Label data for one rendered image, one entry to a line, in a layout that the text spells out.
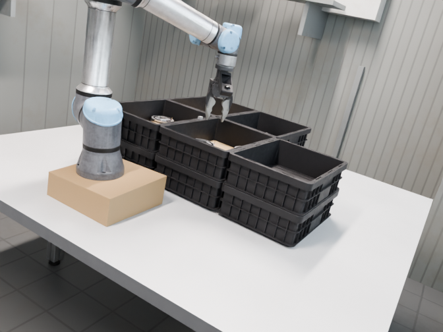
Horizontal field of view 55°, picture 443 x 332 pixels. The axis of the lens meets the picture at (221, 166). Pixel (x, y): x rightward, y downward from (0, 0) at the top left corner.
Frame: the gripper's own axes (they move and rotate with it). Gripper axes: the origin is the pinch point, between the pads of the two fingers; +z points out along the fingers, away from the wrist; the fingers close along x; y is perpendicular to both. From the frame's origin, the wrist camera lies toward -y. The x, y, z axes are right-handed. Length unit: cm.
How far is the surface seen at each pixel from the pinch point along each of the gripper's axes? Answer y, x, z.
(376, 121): 120, -155, 12
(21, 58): 190, 104, 21
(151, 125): -6.3, 24.7, 4.7
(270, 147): -9.2, -21.5, 5.9
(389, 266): -56, -52, 27
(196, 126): 6.3, 5.5, 6.1
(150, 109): 32.4, 21.8, 7.9
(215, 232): -42.0, 3.5, 26.7
